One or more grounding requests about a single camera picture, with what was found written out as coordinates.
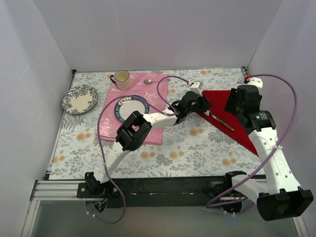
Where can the small silver spoon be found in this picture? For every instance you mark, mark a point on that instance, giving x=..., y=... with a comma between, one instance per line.
x=150, y=81

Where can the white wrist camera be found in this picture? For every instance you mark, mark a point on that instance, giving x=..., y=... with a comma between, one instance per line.
x=254, y=81
x=196, y=87

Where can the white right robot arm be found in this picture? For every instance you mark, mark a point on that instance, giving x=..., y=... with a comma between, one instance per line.
x=283, y=197

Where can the red cloth napkin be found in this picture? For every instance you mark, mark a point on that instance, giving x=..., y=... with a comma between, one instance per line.
x=218, y=99

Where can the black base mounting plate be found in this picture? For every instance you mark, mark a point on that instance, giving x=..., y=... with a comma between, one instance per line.
x=159, y=192

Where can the pink cloth placemat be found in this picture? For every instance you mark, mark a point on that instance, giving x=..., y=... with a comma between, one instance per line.
x=108, y=123

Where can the blue floral plate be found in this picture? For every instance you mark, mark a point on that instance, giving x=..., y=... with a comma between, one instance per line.
x=80, y=99

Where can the cream enamel mug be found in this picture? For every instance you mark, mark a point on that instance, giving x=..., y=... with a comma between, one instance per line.
x=121, y=79

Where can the aluminium frame rail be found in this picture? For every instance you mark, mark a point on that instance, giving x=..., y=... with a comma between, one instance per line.
x=153, y=207

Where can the green rimmed white plate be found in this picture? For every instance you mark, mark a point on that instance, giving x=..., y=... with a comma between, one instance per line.
x=128, y=104

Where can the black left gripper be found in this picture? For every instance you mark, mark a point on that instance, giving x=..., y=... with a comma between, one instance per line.
x=202, y=103

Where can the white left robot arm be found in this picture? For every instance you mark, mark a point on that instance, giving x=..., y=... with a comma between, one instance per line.
x=133, y=132

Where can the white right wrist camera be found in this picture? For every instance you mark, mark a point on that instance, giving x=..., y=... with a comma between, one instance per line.
x=254, y=81

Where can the patterned handle spoon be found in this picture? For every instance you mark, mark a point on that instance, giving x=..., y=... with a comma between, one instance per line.
x=222, y=122

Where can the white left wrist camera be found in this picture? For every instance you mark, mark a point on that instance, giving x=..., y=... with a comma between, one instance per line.
x=196, y=87

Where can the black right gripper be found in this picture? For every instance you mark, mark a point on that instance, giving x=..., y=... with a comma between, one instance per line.
x=232, y=101

